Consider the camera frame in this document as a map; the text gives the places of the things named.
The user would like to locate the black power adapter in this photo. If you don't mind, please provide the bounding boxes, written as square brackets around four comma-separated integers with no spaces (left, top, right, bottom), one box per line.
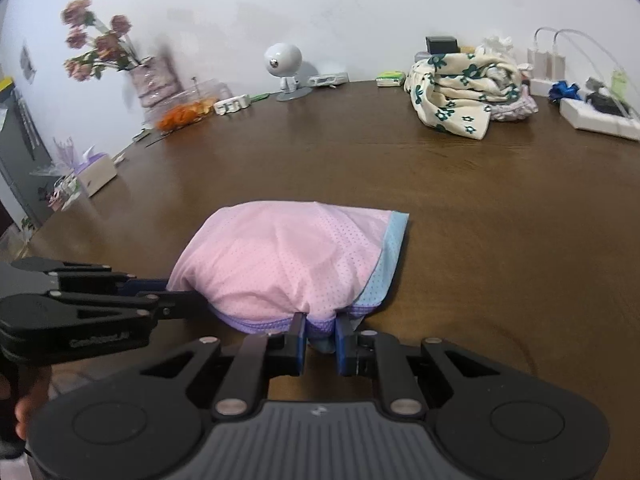
[587,92,621,116]

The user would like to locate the small white adapter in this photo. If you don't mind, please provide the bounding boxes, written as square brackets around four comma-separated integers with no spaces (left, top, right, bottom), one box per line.
[214,94,251,116]

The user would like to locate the pink and blue mesh shorts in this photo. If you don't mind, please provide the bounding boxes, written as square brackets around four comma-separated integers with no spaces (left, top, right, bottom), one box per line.
[167,201,411,353]

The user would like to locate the pink wrapped vase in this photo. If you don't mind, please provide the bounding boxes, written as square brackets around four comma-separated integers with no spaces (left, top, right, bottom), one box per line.
[129,55,181,108]

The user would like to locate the white power strip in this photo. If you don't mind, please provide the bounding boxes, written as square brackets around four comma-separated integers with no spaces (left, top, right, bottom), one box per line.
[560,97,640,141]
[522,77,561,97]

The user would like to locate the dark cabinet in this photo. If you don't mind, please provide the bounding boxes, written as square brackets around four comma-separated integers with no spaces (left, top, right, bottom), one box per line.
[0,75,56,223]

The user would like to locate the paper note on wall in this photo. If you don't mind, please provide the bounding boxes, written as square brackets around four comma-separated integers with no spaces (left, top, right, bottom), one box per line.
[20,45,37,83]

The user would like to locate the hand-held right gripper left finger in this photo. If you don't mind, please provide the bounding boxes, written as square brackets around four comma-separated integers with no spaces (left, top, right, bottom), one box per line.
[141,312,307,419]

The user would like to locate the person's left hand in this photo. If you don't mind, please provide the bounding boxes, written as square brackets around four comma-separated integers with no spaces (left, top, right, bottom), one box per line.
[15,367,51,426]

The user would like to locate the beige tissue box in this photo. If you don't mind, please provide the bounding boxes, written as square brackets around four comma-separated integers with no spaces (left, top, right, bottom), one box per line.
[75,152,118,197]

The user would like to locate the white round camera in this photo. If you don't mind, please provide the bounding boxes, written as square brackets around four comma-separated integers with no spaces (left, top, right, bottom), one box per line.
[264,42,313,102]

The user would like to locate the cream green-flowered garment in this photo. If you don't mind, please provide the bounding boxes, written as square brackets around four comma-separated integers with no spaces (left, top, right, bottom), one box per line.
[404,51,523,141]

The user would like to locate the pink artificial flowers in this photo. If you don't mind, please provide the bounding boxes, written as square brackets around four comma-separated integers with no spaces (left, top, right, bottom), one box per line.
[61,0,151,81]

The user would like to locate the white charger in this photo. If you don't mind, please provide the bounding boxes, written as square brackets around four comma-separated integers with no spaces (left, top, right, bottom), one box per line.
[547,52,568,83]
[527,47,548,81]

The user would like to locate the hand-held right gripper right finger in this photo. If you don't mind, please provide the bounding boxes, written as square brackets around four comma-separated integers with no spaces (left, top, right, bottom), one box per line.
[335,312,502,419]

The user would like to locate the small black box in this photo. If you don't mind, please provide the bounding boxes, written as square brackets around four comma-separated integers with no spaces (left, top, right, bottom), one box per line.
[426,36,460,55]

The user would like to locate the dark green tissue box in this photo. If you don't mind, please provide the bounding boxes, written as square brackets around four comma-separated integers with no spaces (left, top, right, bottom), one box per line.
[480,35,516,56]

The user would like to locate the small white device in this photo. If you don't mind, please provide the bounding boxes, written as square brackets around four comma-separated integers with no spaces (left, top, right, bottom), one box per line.
[307,72,349,87]

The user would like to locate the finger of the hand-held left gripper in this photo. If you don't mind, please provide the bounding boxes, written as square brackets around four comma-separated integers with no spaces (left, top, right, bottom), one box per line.
[50,290,208,322]
[50,266,168,297]

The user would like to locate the clear container of orange snacks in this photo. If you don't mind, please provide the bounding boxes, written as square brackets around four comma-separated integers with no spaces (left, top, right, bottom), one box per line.
[157,77,233,133]

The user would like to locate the clear purple gift wrap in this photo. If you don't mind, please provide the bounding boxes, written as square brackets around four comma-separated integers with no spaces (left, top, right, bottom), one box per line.
[30,135,81,183]

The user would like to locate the pink floral garment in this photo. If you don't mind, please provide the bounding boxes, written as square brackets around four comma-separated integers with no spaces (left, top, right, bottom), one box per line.
[487,85,540,123]

